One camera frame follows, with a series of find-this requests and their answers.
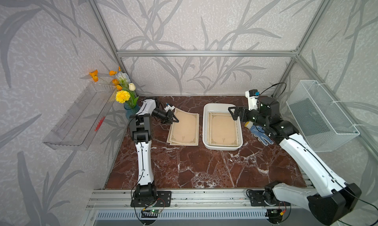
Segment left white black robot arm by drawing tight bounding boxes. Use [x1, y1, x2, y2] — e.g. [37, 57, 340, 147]
[129, 99, 179, 200]

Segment clear acrylic wall shelf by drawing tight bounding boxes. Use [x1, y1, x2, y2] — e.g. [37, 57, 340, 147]
[42, 83, 117, 151]

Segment beige stationery sheet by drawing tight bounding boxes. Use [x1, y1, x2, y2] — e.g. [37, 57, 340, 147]
[170, 108, 199, 146]
[166, 126, 172, 143]

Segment left green circuit board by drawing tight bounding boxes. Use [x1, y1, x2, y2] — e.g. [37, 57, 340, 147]
[141, 208, 163, 219]

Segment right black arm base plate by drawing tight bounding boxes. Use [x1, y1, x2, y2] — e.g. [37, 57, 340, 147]
[246, 189, 290, 207]

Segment aluminium front rail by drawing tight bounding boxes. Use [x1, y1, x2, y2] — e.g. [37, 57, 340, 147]
[86, 186, 316, 210]

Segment white plastic storage box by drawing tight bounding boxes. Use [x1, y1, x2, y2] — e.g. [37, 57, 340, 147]
[202, 103, 243, 151]

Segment beige stationery paper stack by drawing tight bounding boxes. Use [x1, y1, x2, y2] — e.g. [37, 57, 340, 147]
[208, 112, 239, 147]

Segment right circuit board with wires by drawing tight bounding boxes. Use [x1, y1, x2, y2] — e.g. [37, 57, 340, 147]
[265, 209, 286, 226]

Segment red pen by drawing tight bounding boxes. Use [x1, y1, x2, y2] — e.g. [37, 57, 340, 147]
[94, 117, 105, 131]

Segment white wire mesh basket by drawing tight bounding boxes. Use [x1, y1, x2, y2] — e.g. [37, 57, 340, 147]
[286, 80, 360, 152]

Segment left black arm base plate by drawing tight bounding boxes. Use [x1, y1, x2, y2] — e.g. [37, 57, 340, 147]
[131, 191, 172, 207]

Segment yellow orange artificial flowers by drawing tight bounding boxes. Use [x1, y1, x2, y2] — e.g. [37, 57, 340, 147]
[89, 66, 139, 108]

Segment aluminium cage frame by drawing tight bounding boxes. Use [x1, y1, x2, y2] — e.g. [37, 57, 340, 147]
[78, 0, 378, 158]

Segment blue glass vase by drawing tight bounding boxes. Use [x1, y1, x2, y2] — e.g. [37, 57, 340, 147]
[124, 102, 140, 120]

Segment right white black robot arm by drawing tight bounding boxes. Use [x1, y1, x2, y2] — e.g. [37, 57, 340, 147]
[228, 96, 362, 226]

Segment blue white dotted glove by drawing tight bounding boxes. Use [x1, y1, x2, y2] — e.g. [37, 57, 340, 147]
[245, 122, 274, 146]

